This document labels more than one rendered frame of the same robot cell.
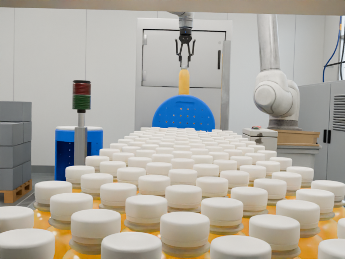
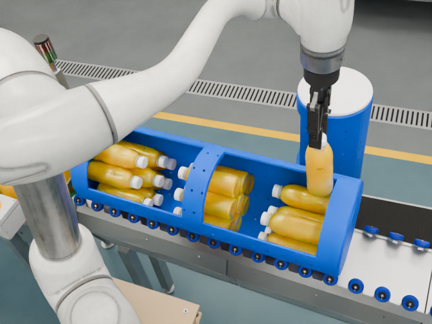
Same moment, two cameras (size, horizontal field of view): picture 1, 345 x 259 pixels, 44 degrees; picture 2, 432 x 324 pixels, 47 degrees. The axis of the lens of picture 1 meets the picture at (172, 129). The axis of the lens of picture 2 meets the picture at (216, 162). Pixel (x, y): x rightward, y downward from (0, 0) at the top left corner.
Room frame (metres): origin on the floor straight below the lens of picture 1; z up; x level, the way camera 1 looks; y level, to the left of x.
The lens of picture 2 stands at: (2.85, -0.88, 2.33)
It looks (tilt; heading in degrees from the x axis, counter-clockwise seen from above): 49 degrees down; 120
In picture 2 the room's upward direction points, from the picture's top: 10 degrees counter-clockwise
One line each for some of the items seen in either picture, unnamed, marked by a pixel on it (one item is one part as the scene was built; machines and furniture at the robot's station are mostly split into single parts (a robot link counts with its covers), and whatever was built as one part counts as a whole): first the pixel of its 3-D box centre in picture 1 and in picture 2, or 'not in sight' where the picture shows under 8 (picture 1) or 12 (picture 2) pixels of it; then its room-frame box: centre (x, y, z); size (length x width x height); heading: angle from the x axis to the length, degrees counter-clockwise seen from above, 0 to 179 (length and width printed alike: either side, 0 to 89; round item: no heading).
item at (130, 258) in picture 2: not in sight; (142, 283); (1.92, -0.12, 0.31); 0.06 x 0.06 x 0.63; 89
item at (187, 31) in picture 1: (185, 36); (321, 80); (2.67, -0.06, 1.61); 0.08 x 0.07 x 0.09; 89
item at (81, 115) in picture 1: (81, 104); (47, 54); (1.48, 0.32, 1.18); 0.06 x 0.06 x 0.16
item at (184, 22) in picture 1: (185, 24); (322, 51); (2.67, -0.06, 1.69); 0.09 x 0.09 x 0.06
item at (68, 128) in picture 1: (79, 128); (334, 90); (2.58, 0.57, 1.03); 0.28 x 0.28 x 0.01
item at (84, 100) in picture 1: (81, 102); (47, 53); (1.48, 0.32, 1.18); 0.06 x 0.06 x 0.05
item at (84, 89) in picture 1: (81, 89); (43, 44); (1.48, 0.32, 1.23); 0.06 x 0.06 x 0.04
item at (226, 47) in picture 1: (223, 149); not in sight; (3.34, -0.40, 0.85); 0.06 x 0.06 x 1.70; 89
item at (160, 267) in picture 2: not in sight; (156, 258); (1.92, 0.02, 0.31); 0.06 x 0.06 x 0.63; 89
